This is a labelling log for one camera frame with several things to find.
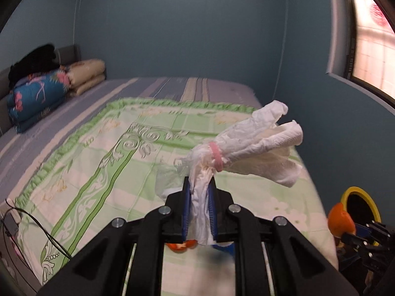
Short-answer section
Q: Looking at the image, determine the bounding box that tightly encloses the window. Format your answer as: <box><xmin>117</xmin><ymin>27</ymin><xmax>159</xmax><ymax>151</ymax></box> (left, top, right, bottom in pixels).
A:
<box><xmin>325</xmin><ymin>0</ymin><xmax>395</xmax><ymax>114</ymax></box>

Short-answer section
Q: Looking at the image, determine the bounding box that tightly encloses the grey power adapter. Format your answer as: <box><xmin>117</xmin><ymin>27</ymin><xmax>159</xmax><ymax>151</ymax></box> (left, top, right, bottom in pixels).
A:
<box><xmin>1</xmin><ymin>213</ymin><xmax>20</xmax><ymax>235</ymax></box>

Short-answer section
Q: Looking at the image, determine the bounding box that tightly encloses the blue floral quilt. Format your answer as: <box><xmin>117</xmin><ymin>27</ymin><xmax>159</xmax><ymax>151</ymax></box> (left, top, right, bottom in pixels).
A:
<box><xmin>7</xmin><ymin>68</ymin><xmax>73</xmax><ymax>134</ymax></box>

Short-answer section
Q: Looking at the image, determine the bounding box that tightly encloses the white tissue bundle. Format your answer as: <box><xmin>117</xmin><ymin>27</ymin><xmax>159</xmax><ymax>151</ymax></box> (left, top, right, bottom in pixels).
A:
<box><xmin>156</xmin><ymin>100</ymin><xmax>304</xmax><ymax>247</ymax></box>

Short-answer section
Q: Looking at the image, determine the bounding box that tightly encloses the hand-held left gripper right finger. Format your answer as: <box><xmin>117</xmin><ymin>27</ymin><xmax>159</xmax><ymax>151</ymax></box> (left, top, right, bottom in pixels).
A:
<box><xmin>207</xmin><ymin>179</ymin><xmax>360</xmax><ymax>296</ymax></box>

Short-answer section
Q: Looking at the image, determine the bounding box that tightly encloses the thin white wall cable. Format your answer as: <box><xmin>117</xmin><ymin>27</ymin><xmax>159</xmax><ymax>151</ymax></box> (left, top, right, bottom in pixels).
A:
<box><xmin>273</xmin><ymin>28</ymin><xmax>287</xmax><ymax>99</ymax></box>

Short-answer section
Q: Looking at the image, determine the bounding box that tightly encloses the black clothing pile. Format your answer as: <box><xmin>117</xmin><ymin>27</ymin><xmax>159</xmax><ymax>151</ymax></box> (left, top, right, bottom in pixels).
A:
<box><xmin>8</xmin><ymin>43</ymin><xmax>60</xmax><ymax>90</ymax></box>

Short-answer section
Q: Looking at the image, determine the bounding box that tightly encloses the yellow rimmed trash bin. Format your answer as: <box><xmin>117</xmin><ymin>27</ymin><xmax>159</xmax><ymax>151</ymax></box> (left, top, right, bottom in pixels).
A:
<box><xmin>339</xmin><ymin>186</ymin><xmax>383</xmax><ymax>247</ymax></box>

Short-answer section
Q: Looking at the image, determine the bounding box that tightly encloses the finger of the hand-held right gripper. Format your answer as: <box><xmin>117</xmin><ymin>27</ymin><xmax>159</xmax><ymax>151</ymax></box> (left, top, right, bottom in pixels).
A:
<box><xmin>339</xmin><ymin>222</ymin><xmax>385</xmax><ymax>249</ymax></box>

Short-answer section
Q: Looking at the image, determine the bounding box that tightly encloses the blue plastic bag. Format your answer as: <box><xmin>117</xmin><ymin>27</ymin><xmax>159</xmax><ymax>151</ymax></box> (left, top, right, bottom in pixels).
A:
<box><xmin>211</xmin><ymin>242</ymin><xmax>235</xmax><ymax>255</ymax></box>

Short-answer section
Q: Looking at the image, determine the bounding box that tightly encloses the green printed blanket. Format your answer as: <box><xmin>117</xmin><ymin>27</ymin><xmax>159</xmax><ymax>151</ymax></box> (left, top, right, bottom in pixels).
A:
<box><xmin>14</xmin><ymin>97</ymin><xmax>340</xmax><ymax>296</ymax></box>

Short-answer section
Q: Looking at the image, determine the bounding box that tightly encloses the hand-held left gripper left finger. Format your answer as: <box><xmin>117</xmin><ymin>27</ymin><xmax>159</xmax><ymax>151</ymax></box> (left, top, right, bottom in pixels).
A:
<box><xmin>39</xmin><ymin>176</ymin><xmax>190</xmax><ymax>296</ymax></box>

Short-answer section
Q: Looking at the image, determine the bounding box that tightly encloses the beige folded quilt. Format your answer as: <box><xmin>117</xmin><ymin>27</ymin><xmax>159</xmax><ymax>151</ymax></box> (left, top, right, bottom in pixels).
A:
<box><xmin>63</xmin><ymin>58</ymin><xmax>107</xmax><ymax>97</ymax></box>

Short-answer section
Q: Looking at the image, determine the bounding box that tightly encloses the black cable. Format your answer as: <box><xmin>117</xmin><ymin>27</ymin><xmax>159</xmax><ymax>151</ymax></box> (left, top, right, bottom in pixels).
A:
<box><xmin>0</xmin><ymin>199</ymin><xmax>73</xmax><ymax>284</ymax></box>

